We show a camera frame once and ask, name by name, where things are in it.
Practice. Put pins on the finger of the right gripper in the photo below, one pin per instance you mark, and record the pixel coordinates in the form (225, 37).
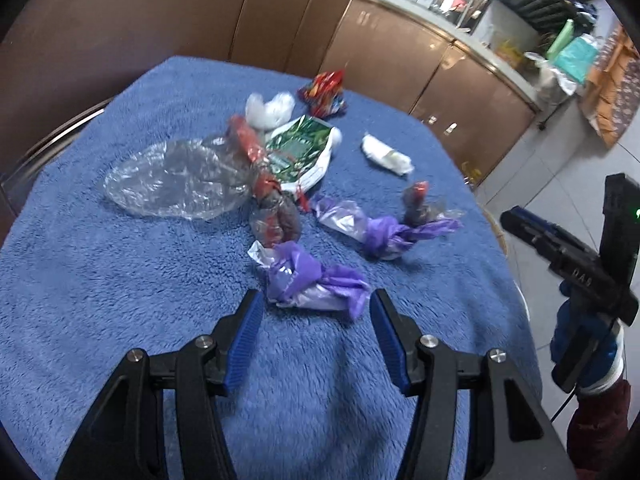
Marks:
(529, 228)
(557, 237)

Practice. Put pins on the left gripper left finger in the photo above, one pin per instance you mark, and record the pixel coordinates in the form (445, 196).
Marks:
(122, 434)

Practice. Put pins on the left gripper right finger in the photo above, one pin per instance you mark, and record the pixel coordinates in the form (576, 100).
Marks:
(510, 435)

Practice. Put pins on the small red candy wrapper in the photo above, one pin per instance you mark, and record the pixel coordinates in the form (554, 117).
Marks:
(417, 210)

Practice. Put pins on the purple twisted wrapper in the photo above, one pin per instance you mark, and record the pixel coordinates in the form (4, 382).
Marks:
(384, 238)

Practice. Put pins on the white tissue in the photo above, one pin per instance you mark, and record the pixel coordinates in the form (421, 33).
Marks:
(386, 157)

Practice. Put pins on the green white snack packet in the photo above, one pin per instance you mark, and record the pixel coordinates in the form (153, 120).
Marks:
(300, 152)

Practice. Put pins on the red snack bag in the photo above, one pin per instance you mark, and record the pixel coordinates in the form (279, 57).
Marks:
(324, 95)

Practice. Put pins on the red clear plastic wrapper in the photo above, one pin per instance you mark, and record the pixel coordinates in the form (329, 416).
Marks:
(201, 179)

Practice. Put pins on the clear white plastic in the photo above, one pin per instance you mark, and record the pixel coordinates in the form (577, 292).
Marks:
(268, 115)

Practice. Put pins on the brown kitchen cabinets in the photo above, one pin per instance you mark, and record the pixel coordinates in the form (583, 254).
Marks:
(63, 60)

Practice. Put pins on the cooking oil bottle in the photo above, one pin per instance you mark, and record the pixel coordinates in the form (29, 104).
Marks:
(472, 176)

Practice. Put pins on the white plastic bag hanging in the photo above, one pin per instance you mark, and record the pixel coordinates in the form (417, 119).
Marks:
(553, 86)

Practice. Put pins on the orange patterned apron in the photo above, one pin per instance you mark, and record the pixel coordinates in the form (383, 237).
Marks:
(611, 97)

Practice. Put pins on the yellow box on counter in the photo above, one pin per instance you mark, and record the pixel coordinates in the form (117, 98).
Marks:
(510, 54)

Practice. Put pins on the teal hanging bag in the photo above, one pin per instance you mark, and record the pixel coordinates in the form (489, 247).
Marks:
(576, 59)

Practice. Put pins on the blue towel mat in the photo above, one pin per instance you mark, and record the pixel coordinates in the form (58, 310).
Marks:
(82, 282)

